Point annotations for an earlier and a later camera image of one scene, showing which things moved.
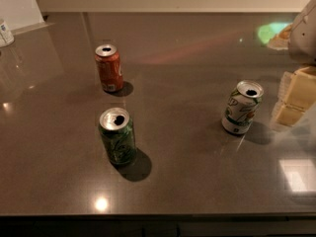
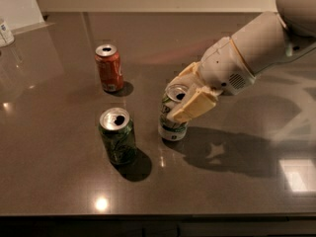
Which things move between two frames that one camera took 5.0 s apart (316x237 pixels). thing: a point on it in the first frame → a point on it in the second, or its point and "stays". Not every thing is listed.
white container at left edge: [6, 36] stays
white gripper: [305, 34] → [223, 66]
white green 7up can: [242, 106] → [170, 130]
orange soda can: [109, 63] stays
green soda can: [118, 132] stays
